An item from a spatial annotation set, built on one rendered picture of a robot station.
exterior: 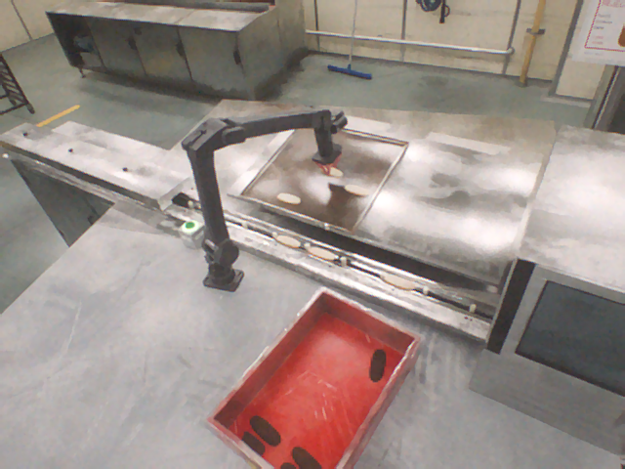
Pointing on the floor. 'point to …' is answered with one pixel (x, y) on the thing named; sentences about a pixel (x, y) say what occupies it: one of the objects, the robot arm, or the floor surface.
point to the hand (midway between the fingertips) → (330, 170)
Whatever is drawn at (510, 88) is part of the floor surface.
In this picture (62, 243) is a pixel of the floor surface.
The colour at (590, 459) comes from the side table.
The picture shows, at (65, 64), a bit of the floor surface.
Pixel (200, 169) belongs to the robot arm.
